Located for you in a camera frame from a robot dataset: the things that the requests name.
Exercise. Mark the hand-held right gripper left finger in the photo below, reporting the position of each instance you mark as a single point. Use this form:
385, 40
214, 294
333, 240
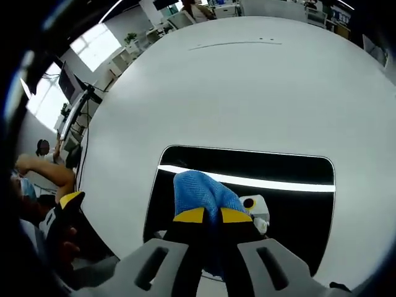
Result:
173, 266

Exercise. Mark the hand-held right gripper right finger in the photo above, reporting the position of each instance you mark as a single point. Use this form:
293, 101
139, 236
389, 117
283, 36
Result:
278, 269

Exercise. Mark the blue cleaning cloth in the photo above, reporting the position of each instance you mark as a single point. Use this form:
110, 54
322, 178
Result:
198, 191

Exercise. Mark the person's left hand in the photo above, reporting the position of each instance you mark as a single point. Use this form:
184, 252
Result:
68, 252

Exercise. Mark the white bar lamp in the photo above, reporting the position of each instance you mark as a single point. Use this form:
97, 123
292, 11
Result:
72, 116

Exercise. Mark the green potted plant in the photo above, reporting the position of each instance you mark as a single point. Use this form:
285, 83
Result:
130, 37
65, 109

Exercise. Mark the black monitor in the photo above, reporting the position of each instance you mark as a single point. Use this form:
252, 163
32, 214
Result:
67, 82

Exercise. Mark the white mesh office chair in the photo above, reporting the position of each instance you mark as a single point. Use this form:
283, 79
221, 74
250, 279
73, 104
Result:
315, 17
179, 20

